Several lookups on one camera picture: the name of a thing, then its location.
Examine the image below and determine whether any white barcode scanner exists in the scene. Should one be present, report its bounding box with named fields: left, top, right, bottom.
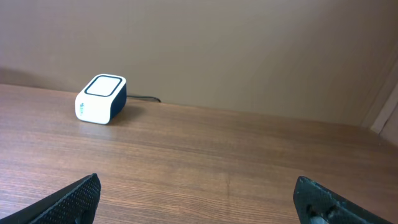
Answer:
left=75, top=74, right=127, bottom=124

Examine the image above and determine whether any black scanner cable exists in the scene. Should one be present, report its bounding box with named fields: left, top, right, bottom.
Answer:
left=126, top=95, right=162, bottom=103

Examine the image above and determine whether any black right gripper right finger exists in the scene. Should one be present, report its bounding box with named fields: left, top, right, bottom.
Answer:
left=293, top=176, right=391, bottom=224

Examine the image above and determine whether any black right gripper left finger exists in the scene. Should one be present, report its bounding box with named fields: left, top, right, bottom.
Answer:
left=1, top=173, right=101, bottom=224

